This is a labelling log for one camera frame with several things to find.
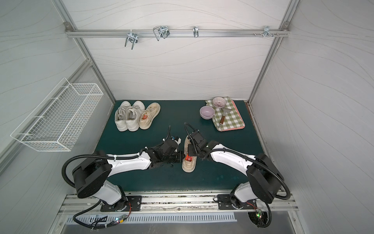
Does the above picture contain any red insole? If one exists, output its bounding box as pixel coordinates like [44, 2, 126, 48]
[185, 155, 193, 161]

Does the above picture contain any beige sneaker with red insole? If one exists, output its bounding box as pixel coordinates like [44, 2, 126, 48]
[182, 137, 197, 173]

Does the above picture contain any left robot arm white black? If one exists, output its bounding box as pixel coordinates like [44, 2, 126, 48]
[72, 137, 182, 205]

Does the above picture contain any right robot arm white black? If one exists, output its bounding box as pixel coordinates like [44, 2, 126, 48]
[187, 130, 285, 204]

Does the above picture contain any pink plastic tray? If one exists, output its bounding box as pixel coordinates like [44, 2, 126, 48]
[218, 100, 245, 132]

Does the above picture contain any lilac ceramic bowl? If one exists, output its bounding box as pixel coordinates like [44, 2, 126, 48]
[199, 105, 215, 120]

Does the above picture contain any beige sneaker by white pair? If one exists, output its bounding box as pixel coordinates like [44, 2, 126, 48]
[139, 102, 161, 130]

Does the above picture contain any green white checkered cloth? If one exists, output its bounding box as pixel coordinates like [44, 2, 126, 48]
[205, 97, 245, 132]

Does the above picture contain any striped small ceramic bowl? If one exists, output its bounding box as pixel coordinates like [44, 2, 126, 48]
[212, 97, 227, 109]

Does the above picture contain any white sneaker right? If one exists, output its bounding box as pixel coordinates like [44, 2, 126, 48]
[125, 100, 145, 132]

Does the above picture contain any white sneaker left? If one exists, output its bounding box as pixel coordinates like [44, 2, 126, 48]
[115, 101, 131, 132]

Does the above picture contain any white vent grille strip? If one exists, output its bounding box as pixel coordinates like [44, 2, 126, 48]
[77, 212, 237, 224]

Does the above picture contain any metal hook clamp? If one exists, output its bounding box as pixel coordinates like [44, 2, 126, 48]
[253, 26, 279, 38]
[153, 26, 170, 41]
[193, 26, 199, 38]
[125, 31, 138, 50]

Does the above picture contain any wooden handled metal spatula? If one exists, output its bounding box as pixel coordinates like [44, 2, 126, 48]
[219, 107, 232, 128]

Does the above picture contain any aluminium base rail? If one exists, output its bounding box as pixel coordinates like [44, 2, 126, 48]
[58, 190, 299, 215]

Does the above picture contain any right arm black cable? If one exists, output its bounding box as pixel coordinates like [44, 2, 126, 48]
[183, 122, 291, 201]

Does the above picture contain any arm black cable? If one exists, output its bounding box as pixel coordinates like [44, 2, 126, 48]
[61, 125, 173, 189]
[183, 122, 291, 201]

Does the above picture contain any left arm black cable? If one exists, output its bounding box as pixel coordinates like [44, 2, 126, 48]
[61, 125, 173, 189]

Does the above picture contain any white wire basket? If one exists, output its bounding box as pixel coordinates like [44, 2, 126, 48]
[10, 78, 103, 152]

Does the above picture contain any aluminium top rail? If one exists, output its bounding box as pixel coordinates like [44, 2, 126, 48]
[65, 28, 291, 39]

